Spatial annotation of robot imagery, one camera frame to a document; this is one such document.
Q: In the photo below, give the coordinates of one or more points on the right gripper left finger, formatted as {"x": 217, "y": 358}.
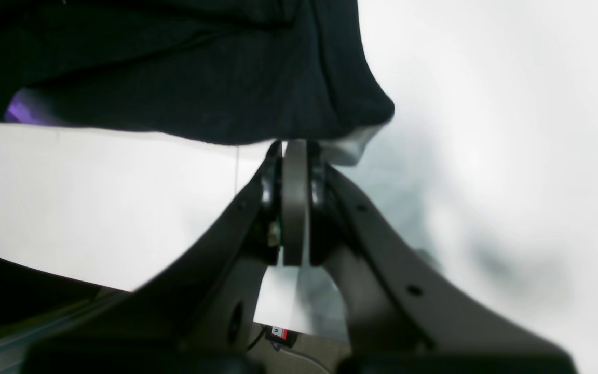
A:
{"x": 194, "y": 317}

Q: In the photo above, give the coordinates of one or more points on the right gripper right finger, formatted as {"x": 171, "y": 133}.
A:
{"x": 402, "y": 316}

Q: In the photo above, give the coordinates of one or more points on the black T-shirt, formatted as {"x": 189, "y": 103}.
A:
{"x": 223, "y": 72}

